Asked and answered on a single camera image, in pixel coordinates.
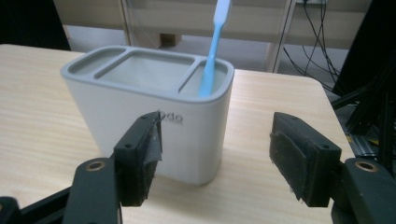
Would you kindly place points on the beige wooden desk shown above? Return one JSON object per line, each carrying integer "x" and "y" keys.
{"x": 255, "y": 18}

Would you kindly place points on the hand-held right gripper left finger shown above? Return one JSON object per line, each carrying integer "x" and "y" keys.
{"x": 137, "y": 161}

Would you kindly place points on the white grey toothbrush holder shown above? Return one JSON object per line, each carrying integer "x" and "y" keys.
{"x": 124, "y": 124}

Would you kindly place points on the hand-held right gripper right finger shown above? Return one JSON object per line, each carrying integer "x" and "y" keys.
{"x": 308, "y": 165}

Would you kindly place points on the light blue toothbrush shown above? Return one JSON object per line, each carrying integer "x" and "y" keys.
{"x": 214, "y": 46}

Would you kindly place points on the small brown box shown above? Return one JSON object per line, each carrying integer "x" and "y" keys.
{"x": 170, "y": 39}

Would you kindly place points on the black metal stand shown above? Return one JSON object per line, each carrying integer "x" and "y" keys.
{"x": 373, "y": 102}

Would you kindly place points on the black curtain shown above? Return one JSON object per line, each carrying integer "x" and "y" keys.
{"x": 378, "y": 31}
{"x": 31, "y": 21}

